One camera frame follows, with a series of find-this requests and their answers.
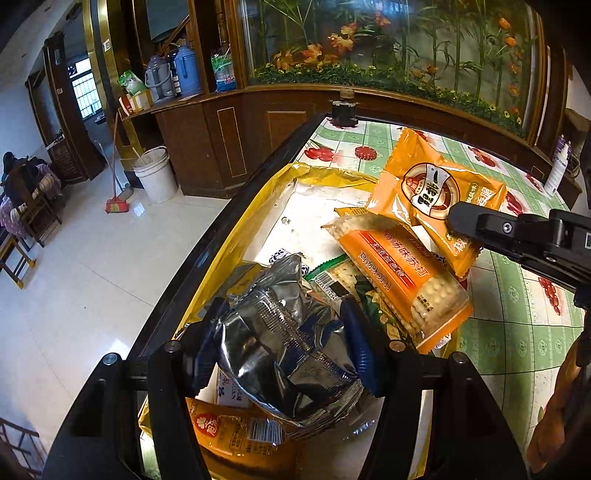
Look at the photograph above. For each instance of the plain orange snack packet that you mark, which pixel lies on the plain orange snack packet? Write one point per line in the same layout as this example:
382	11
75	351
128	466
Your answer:
231	434

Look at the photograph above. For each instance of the green and white bag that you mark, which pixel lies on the green and white bag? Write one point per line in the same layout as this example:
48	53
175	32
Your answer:
130	83

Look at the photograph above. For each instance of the person's right hand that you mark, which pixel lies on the person's right hand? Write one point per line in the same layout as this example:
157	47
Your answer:
563	406

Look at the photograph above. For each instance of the dark silver foil packet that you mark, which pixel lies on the dark silver foil packet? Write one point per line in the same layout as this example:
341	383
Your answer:
281	350

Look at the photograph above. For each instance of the orange soda cracker pack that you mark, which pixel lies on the orange soda cracker pack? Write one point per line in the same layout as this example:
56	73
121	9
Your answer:
401	277

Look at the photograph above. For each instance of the yellow cracker pack green ends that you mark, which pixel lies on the yellow cracker pack green ends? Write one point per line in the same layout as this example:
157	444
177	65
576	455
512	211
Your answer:
337	277

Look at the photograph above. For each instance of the white spray bottle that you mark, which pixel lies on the white spray bottle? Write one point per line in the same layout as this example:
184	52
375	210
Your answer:
556	170

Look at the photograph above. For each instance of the yellow cardboard tray box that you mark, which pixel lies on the yellow cardboard tray box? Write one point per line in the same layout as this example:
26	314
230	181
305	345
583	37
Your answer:
295	217

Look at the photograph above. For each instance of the white plastic bucket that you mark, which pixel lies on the white plastic bucket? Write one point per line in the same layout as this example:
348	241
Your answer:
155	177

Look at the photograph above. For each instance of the red broom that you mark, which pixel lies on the red broom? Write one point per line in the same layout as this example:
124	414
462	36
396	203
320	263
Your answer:
116	205

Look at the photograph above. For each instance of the grey thermos flask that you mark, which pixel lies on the grey thermos flask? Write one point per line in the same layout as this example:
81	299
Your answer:
158	79

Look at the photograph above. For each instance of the barred window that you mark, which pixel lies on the barred window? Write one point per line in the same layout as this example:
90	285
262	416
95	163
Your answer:
87	87

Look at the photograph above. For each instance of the dark glass jar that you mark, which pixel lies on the dark glass jar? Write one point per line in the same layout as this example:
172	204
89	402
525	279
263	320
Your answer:
344	110

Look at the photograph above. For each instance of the wooden sideboard cabinet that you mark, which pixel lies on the wooden sideboard cabinet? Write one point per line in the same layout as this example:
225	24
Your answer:
194	147

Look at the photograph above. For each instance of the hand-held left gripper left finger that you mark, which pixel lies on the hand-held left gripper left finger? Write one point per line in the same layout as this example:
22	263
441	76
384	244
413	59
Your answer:
205	364

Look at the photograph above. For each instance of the orange carton box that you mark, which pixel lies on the orange carton box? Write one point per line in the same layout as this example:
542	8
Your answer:
135	104

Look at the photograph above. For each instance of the blue thermos flask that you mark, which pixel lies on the blue thermos flask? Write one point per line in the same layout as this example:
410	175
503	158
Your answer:
187	71

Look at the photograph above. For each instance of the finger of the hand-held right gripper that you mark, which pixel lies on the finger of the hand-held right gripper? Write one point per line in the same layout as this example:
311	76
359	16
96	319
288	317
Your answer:
489	228

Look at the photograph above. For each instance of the wooden chair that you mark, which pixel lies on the wooden chair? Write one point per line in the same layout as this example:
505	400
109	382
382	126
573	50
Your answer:
18	443
39	212

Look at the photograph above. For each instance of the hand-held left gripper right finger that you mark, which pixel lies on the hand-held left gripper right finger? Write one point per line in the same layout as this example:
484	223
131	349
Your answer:
364	360

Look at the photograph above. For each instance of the red bottle cap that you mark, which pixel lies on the red bottle cap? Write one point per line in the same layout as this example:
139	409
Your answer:
364	152

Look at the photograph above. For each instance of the dark green snack packet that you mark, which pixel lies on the dark green snack packet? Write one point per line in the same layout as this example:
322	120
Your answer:
376	304

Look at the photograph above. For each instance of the glass flower display cabinet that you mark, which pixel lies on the glass flower display cabinet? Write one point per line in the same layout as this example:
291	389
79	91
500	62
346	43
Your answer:
392	46

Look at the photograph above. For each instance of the yellow-legged stool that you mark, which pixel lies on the yellow-legged stool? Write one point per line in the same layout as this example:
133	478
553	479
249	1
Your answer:
16	263

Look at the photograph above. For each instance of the orange cartoon snack packet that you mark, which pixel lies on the orange cartoon snack packet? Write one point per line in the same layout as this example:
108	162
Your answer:
425	184

